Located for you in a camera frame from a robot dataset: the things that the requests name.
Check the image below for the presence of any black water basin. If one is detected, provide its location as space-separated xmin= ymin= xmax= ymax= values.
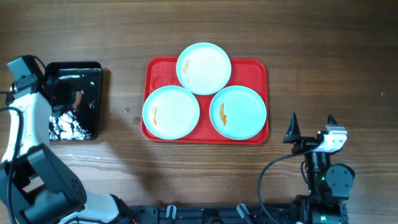
xmin=45 ymin=62 xmax=103 ymax=141

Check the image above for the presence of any green yellow sponge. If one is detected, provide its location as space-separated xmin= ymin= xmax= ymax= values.
xmin=72 ymin=91 xmax=82 ymax=109

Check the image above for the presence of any red plastic tray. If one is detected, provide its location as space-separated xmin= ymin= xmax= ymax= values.
xmin=143 ymin=56 xmax=269 ymax=145

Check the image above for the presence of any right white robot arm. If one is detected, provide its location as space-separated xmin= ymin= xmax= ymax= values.
xmin=283 ymin=114 xmax=355 ymax=224

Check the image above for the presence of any light blue plate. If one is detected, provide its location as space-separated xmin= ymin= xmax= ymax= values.
xmin=175 ymin=42 xmax=232 ymax=95
xmin=142 ymin=85 xmax=200 ymax=140
xmin=209 ymin=85 xmax=267 ymax=141

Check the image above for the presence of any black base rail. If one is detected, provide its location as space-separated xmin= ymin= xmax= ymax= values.
xmin=131 ymin=203 xmax=349 ymax=224

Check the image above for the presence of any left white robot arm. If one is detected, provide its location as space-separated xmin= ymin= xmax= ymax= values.
xmin=1 ymin=77 xmax=139 ymax=223

